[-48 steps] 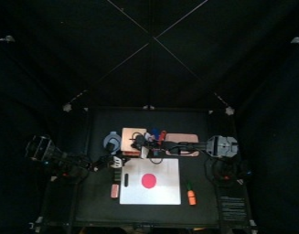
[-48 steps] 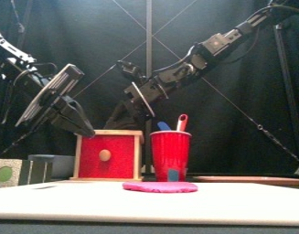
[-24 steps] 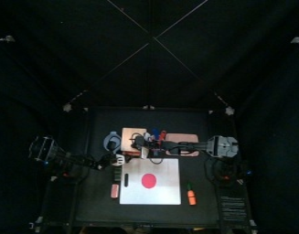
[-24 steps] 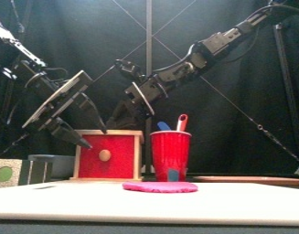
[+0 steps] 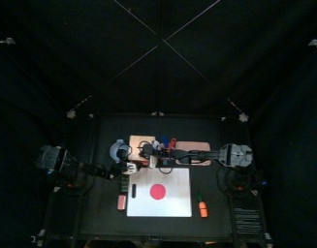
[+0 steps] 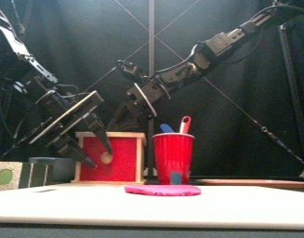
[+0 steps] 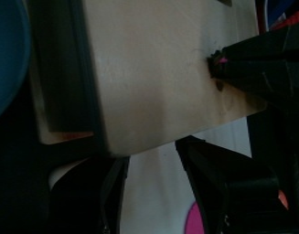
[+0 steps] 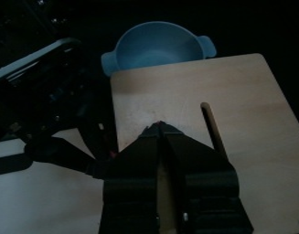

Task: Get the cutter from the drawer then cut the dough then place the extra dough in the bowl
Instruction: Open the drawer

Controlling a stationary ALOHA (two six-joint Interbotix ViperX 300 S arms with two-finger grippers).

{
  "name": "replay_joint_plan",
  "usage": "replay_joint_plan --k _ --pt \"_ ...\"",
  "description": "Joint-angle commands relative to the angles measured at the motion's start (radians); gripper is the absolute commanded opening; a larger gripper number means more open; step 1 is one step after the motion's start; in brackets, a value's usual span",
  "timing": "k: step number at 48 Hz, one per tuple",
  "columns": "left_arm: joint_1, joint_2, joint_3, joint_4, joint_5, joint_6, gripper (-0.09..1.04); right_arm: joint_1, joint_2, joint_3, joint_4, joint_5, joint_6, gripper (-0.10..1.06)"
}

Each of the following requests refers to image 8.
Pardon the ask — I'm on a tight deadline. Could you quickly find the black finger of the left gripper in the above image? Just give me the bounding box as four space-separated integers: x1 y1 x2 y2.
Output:
0 153 36 177
25 136 107 180

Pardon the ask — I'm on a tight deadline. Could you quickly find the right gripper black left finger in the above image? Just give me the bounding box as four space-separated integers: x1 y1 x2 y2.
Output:
98 121 163 234

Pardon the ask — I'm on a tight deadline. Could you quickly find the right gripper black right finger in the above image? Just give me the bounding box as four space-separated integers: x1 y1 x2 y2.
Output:
160 122 255 234

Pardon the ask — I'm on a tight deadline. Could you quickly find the wooden drawer box frame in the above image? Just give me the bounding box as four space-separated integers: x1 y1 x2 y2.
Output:
108 53 299 234

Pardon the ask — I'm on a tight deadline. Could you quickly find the blue bowl with handles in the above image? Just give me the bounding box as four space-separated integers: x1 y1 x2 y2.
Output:
100 20 218 77

